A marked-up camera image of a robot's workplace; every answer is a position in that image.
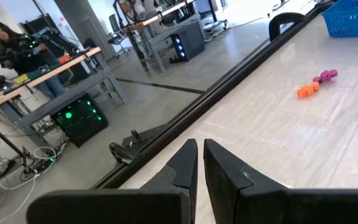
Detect gray concrete column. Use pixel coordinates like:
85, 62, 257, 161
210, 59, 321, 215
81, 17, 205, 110
53, 0, 111, 60

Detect black cabinet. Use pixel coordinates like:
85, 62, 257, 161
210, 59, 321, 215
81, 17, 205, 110
20, 14, 74, 54

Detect black power strip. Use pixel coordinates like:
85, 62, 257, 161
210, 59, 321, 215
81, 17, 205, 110
20, 157, 55, 174

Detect person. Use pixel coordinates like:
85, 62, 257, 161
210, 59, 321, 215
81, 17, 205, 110
0, 19, 67, 100
119, 0, 155, 22

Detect black perforated computer tower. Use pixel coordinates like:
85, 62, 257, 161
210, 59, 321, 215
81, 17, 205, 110
108, 123, 169, 166

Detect black workstation frame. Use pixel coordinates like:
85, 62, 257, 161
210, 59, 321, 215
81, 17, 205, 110
112, 0, 150, 75

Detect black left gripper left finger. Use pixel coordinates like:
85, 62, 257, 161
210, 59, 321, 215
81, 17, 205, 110
25, 138, 199, 224

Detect black loop handle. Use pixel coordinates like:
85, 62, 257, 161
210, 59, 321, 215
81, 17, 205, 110
268, 12, 307, 43

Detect orange Halloween decoration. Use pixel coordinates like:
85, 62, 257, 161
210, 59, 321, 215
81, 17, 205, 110
296, 81, 321, 99

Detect blue plastic basket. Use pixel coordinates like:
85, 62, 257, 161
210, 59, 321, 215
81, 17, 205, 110
321, 0, 358, 39

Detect white floor cable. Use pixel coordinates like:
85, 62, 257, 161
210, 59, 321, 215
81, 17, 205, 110
0, 146, 58, 224

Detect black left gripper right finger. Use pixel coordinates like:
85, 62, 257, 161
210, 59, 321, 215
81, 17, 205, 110
203, 138, 358, 224

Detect black office chair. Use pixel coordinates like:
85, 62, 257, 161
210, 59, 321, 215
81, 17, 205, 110
107, 13, 131, 59

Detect wooden top gray workbench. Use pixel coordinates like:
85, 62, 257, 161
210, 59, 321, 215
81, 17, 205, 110
116, 0, 206, 74
0, 46, 129, 147

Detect black computer tower blue lights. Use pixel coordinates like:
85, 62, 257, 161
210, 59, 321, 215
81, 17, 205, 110
170, 21, 206, 62

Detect purple Halloween decoration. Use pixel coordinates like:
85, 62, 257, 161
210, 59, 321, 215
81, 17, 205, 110
312, 68, 339, 85

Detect black computer tower green lights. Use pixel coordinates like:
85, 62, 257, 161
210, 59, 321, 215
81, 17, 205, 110
50, 94, 109, 149

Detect black aluminium rig frame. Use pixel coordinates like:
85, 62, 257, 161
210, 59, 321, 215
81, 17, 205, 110
90, 0, 338, 190

